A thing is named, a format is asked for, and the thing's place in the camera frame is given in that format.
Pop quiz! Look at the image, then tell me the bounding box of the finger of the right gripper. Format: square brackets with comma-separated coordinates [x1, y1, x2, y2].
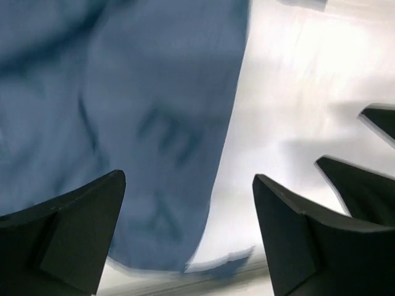
[358, 103, 394, 147]
[315, 156, 394, 224]

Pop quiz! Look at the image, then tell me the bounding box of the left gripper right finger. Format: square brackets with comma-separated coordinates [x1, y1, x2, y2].
[252, 175, 394, 295]

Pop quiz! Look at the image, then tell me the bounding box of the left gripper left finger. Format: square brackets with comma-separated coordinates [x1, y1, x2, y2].
[1, 170, 126, 295]

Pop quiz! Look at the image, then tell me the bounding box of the blue cartoon print pillowcase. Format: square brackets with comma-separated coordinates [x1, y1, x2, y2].
[0, 0, 328, 275]

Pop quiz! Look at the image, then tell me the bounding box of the white pillow yellow edge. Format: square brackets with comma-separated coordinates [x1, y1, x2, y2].
[193, 1, 394, 265]

